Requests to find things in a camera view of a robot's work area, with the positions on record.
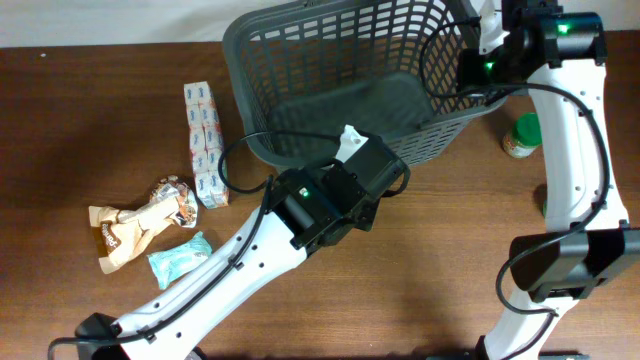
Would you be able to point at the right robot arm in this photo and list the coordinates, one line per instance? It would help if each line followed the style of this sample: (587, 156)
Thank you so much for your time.
(558, 58)

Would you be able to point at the green lid glass jar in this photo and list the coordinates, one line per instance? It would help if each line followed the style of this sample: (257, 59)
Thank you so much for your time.
(524, 137)

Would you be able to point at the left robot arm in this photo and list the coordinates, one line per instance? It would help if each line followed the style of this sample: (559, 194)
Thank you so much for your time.
(302, 210)

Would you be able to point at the teal wet wipes packet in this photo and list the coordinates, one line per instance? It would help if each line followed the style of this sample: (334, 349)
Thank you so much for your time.
(169, 265)

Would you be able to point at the Kleenex tissue multipack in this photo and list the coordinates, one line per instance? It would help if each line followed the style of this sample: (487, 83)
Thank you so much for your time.
(206, 145)

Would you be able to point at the crumpled beige snack bag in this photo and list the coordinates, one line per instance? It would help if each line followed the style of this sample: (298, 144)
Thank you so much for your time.
(123, 235)

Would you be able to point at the grey plastic shopping basket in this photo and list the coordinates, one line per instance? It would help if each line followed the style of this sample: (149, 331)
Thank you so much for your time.
(303, 71)

